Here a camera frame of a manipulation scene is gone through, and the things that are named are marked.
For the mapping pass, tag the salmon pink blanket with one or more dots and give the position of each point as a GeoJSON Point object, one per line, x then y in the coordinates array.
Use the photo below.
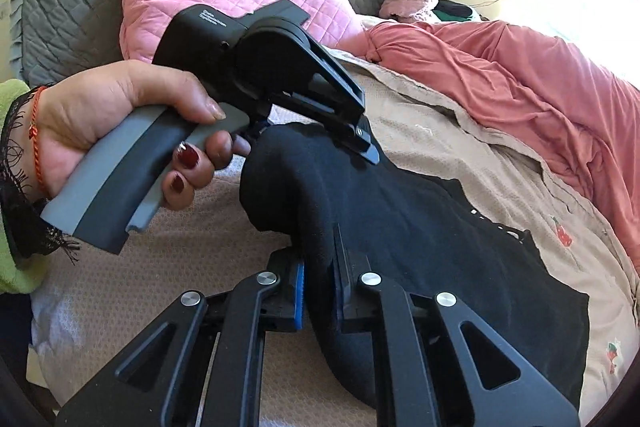
{"type": "Point", "coordinates": [525, 77]}

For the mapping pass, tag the black sweater with orange cuffs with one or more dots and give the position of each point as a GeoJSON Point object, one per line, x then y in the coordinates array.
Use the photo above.
{"type": "Point", "coordinates": [425, 247]}

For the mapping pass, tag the person's left forearm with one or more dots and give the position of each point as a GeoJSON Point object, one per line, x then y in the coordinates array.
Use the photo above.
{"type": "Point", "coordinates": [15, 207]}

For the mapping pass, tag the person's left hand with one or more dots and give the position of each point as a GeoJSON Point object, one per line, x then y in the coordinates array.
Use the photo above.
{"type": "Point", "coordinates": [100, 117]}

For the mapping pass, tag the green and black cloth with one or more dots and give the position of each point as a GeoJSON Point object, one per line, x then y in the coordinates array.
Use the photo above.
{"type": "Point", "coordinates": [452, 9]}

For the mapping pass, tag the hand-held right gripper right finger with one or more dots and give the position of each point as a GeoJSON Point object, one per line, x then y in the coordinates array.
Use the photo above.
{"type": "Point", "coordinates": [345, 294]}

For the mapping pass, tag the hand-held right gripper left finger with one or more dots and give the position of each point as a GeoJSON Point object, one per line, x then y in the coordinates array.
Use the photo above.
{"type": "Point", "coordinates": [300, 292]}

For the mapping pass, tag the beige strawberry print duvet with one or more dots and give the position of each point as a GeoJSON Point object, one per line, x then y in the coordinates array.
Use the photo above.
{"type": "Point", "coordinates": [500, 157]}

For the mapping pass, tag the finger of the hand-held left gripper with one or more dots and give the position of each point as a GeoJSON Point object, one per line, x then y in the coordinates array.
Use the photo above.
{"type": "Point", "coordinates": [340, 102]}
{"type": "Point", "coordinates": [257, 127]}

